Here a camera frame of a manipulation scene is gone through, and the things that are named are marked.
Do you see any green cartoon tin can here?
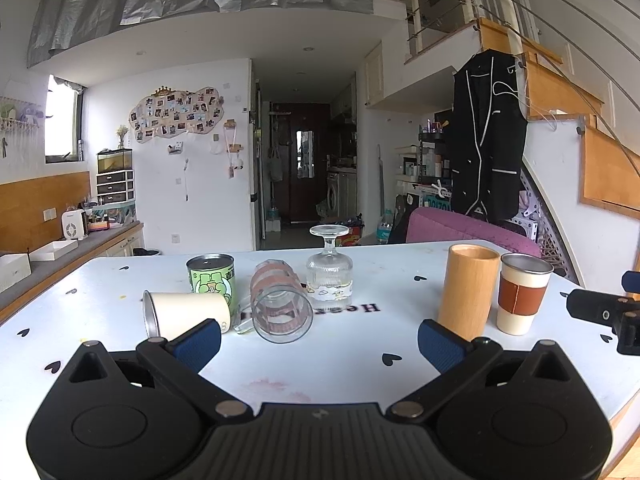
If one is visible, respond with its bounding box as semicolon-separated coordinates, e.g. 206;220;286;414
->
186;254;236;311

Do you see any white shallow tray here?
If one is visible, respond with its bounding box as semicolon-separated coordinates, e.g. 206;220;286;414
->
29;239;80;262

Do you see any white macrame wall hanging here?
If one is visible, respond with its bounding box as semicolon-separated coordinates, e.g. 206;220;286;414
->
0;95;41;161

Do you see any tall wooden cup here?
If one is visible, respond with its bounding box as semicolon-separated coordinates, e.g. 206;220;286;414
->
437;243;502;342

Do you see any glass fish tank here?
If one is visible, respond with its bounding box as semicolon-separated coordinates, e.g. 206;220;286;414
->
97;148;135;174

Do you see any small plastic drawer unit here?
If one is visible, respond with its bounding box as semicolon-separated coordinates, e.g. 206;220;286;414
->
96;170;136;207

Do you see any washing machine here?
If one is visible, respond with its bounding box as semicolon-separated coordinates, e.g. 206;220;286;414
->
327;172;344;217

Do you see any pink striped glass cup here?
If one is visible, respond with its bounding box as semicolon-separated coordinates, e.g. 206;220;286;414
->
235;259;315;345

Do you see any dark wooden door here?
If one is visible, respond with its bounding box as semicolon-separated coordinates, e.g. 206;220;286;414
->
287;103;332;224

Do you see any window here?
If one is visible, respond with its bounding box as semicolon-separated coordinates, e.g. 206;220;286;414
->
45;75;86;164

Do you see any white wire coat hanger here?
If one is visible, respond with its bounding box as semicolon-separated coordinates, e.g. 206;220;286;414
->
492;64;560;132

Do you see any black storage rack with bottles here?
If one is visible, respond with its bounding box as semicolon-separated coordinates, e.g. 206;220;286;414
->
417;119;454;186

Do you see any cloud-shaped photo board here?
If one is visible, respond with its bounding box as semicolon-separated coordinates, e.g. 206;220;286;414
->
129;87;225;146

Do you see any hanging tote bag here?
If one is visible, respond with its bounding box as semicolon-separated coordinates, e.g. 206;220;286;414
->
267;146;285;182

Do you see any clear stemmed glass cup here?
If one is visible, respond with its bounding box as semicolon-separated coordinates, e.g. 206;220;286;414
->
306;225;355;304

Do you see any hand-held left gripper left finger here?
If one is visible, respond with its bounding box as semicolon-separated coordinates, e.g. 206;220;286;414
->
59;319;253;419

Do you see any kitchen counter cabinet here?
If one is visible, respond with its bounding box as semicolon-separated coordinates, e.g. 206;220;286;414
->
0;220;147;313

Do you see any steel cup with brown sleeve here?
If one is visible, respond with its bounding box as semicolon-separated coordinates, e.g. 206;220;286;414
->
496;253;555;336

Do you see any white storage box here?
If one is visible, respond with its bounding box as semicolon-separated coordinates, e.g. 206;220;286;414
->
0;252;33;294

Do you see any white steel-lined cup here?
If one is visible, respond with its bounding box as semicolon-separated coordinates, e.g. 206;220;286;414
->
142;290;232;341

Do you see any wooden staircase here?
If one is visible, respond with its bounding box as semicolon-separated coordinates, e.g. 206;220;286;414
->
477;16;640;221

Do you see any white countertop appliance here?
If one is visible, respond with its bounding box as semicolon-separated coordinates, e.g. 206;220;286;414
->
61;209;90;241

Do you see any purple chair back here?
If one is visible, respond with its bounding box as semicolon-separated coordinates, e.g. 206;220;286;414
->
406;206;543;260

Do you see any pack of water bottles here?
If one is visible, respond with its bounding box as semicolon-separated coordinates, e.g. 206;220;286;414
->
375;214;396;244

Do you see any red cardboard box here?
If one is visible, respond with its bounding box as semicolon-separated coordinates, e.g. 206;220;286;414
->
336;225;364;247

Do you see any white perforated metal panel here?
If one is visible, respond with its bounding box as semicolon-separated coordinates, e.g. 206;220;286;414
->
510;164;585;288

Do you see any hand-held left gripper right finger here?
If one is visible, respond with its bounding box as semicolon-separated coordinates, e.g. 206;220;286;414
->
389;319;583;423

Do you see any black jacket with white trim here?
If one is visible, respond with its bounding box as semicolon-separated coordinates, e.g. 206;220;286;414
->
450;49;529;223

